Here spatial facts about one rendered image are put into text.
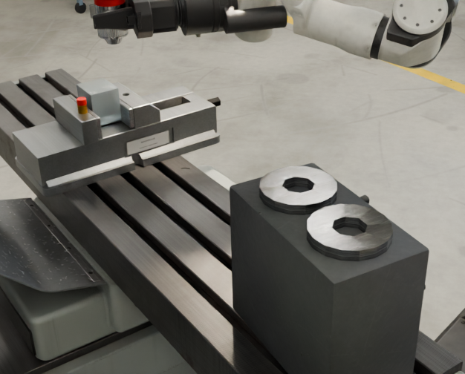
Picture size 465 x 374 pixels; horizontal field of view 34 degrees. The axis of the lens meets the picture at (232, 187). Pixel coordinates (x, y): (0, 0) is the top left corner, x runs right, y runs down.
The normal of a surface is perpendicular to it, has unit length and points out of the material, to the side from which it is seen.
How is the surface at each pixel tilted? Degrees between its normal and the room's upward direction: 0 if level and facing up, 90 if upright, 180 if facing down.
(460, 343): 0
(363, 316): 90
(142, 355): 90
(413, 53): 128
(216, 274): 0
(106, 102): 90
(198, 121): 90
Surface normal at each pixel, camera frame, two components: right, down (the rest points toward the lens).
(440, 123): -0.02, -0.86
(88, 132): 0.56, 0.40
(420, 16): -0.16, -0.26
